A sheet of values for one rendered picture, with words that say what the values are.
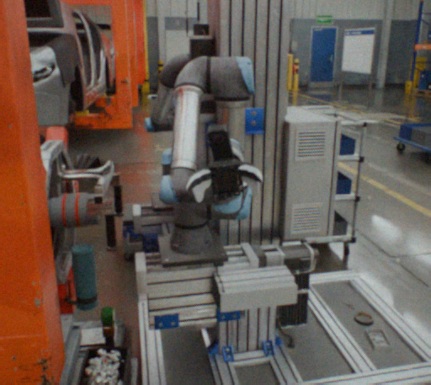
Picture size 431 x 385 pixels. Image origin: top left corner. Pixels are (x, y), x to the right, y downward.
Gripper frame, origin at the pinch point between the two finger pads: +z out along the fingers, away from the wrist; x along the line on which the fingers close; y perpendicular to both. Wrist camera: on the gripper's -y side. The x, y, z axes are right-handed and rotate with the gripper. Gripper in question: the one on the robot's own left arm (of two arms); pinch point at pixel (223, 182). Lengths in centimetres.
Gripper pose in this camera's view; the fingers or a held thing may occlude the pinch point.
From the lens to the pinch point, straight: 84.8
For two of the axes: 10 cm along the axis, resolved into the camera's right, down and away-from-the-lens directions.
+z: -0.5, 2.8, -9.6
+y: 1.4, 9.5, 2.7
